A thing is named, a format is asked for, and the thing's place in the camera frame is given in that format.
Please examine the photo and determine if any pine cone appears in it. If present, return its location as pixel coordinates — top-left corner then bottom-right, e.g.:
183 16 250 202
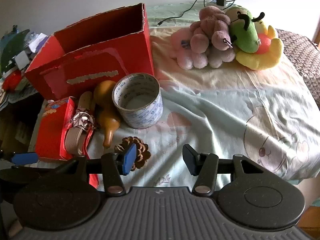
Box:
114 136 152 172

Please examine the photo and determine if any red cardboard box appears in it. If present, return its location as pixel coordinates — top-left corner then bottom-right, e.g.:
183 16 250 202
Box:
24 3 155 100

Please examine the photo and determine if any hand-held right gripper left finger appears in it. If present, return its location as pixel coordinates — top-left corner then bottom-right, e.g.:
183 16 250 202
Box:
51 144 137 197

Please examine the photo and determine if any pink plush rabbit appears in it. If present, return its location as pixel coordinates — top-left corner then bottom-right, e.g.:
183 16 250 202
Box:
171 29 235 70

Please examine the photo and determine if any beige slipper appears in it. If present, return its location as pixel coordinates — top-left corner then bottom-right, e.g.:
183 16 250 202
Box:
65 125 88 155
72 91 94 155

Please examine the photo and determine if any yellow plush toy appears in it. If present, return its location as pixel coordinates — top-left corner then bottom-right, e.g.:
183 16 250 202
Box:
236 21 284 70

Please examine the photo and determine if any small red printed box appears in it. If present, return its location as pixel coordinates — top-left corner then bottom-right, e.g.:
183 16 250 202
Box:
35 97 77 161

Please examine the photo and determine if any green plush toy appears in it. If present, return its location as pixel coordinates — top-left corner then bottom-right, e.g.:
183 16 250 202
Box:
225 5 265 53

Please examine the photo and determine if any purple plush toy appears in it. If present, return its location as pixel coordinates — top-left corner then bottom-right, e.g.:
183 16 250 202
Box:
190 6 235 53

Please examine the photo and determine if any white power strip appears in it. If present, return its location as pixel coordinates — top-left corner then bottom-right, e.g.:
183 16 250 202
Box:
210 0 240 9

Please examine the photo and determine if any light green bed mattress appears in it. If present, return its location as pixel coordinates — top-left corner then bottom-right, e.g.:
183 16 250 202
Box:
27 2 320 188

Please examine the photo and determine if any red soft object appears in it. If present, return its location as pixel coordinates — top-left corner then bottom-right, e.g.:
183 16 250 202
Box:
2 70 23 90

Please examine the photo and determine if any small grey square object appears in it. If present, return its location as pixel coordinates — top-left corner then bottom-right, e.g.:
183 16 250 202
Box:
14 51 30 70

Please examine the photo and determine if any wide tape roll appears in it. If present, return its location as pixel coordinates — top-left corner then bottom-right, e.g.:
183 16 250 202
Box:
112 73 163 129

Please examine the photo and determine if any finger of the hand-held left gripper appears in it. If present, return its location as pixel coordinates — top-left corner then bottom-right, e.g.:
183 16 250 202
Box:
0 150 40 167

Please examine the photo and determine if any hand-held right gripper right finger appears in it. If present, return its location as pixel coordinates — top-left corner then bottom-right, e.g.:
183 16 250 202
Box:
182 144 265 197

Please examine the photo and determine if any purple tissue pack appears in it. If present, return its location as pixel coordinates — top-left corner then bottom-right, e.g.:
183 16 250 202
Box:
28 33 49 54

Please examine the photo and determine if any grey knitted blanket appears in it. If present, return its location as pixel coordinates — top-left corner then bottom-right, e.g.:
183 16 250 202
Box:
275 29 320 100

